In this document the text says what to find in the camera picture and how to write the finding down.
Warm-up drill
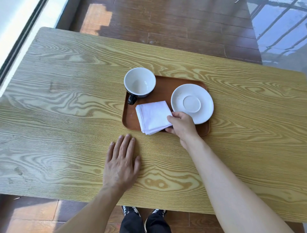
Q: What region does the person's right trouser leg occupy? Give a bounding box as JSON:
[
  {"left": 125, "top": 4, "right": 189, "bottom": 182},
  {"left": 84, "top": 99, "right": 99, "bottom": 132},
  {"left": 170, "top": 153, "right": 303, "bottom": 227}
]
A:
[{"left": 146, "top": 213, "right": 172, "bottom": 233}]

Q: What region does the black and white coffee cup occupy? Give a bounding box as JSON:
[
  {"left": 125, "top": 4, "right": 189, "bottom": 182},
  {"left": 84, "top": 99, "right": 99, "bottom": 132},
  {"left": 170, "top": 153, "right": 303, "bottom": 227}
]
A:
[{"left": 124, "top": 67, "right": 156, "bottom": 105}]

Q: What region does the white round saucer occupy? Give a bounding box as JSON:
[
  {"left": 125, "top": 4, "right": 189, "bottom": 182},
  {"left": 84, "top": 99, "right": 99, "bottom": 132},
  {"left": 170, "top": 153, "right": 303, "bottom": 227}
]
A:
[{"left": 171, "top": 84, "right": 214, "bottom": 125}]

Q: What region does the person's right forearm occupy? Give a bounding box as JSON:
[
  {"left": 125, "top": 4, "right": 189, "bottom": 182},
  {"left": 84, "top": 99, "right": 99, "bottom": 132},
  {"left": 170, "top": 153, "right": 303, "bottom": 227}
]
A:
[{"left": 180, "top": 138, "right": 296, "bottom": 233}]

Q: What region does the person's left hand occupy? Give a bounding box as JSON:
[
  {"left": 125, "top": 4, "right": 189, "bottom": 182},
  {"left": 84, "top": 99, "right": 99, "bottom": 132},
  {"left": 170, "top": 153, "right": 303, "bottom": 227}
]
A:
[{"left": 103, "top": 134, "right": 141, "bottom": 192}]

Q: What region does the person's right black shoe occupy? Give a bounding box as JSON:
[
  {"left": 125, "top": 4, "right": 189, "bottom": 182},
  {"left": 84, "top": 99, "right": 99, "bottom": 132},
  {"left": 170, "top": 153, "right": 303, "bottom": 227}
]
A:
[{"left": 151, "top": 209, "right": 167, "bottom": 218}]

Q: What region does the person's left trouser leg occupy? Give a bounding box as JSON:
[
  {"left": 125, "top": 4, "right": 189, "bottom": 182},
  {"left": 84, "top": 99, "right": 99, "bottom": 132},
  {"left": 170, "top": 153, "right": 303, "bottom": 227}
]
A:
[{"left": 119, "top": 212, "right": 146, "bottom": 233}]

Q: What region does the person's left forearm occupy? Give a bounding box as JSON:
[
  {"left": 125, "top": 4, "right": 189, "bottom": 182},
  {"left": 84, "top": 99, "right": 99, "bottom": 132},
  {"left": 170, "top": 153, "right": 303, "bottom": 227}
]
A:
[{"left": 55, "top": 186, "right": 126, "bottom": 233}]

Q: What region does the person's black shoe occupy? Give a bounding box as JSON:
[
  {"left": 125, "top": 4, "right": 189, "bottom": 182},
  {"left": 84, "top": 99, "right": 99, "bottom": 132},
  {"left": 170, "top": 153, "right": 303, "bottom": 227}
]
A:
[
  {"left": 151, "top": 209, "right": 167, "bottom": 218},
  {"left": 121, "top": 206, "right": 141, "bottom": 217}
]

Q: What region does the white cloth napkin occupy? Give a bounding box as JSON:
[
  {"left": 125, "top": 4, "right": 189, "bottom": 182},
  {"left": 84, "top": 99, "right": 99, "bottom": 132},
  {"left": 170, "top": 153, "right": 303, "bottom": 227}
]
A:
[{"left": 135, "top": 101, "right": 173, "bottom": 135}]

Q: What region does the person's left black shoe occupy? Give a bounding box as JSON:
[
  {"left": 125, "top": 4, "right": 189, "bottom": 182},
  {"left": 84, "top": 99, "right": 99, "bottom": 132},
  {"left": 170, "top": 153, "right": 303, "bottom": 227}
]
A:
[{"left": 121, "top": 206, "right": 141, "bottom": 217}]

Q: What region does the person's trouser leg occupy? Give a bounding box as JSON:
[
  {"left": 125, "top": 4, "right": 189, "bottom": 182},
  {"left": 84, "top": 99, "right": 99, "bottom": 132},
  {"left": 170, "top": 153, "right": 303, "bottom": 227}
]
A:
[
  {"left": 146, "top": 213, "right": 172, "bottom": 233},
  {"left": 119, "top": 212, "right": 146, "bottom": 233}
]

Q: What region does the person's right hand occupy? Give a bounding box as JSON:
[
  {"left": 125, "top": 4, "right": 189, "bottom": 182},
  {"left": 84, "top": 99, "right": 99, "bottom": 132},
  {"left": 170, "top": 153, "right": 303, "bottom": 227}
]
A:
[{"left": 165, "top": 112, "right": 204, "bottom": 151}]

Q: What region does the black window frame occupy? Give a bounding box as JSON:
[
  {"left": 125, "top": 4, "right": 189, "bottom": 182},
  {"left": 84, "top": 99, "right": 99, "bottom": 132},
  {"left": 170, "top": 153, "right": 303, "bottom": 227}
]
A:
[{"left": 0, "top": 0, "right": 49, "bottom": 85}]

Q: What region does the brown rectangular serving tray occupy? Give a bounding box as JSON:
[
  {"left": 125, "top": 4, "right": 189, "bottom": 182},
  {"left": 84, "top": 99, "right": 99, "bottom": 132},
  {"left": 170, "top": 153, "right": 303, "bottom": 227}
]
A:
[{"left": 122, "top": 75, "right": 211, "bottom": 136}]

